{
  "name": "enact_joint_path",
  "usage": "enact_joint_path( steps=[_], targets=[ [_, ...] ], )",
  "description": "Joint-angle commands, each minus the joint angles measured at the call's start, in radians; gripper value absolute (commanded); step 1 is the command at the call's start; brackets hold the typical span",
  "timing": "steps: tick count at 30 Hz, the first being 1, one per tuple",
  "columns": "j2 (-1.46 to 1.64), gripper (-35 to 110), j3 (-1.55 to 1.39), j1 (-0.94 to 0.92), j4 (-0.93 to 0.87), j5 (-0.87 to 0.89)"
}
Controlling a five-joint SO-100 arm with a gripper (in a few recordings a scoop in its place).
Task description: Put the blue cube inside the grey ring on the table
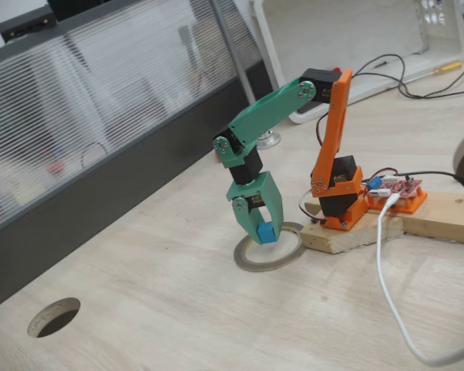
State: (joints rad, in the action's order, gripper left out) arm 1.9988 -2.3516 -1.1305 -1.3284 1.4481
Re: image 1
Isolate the small blue cube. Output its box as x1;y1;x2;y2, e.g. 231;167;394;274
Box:
256;222;275;246

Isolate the red controller circuit board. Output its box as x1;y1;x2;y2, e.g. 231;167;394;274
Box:
366;174;425;200

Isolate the silver metal pole with base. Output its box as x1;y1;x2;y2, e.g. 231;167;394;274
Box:
210;0;282;151

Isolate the long light wooden plank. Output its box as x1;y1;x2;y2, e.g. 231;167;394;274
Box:
304;192;464;247

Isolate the frosted grey-framed desk partition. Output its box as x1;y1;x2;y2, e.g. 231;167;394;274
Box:
0;0;274;316

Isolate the small black electronics box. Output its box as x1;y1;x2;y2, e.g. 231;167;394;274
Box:
0;4;57;43

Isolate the red white black servo wire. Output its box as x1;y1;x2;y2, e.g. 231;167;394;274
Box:
298;191;328;224

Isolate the grey ring of tape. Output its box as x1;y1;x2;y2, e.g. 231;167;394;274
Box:
233;221;307;273

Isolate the white USB cable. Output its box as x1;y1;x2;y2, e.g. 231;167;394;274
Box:
375;192;464;367

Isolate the orange printed board mount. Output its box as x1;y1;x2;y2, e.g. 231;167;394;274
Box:
365;185;428;215

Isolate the black power cable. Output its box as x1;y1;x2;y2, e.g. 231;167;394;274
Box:
396;171;464;196

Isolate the thin black cable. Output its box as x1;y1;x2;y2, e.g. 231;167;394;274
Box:
350;53;464;100
351;63;464;100

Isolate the yellow handled screwdriver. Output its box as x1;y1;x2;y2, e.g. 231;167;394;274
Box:
404;60;463;84

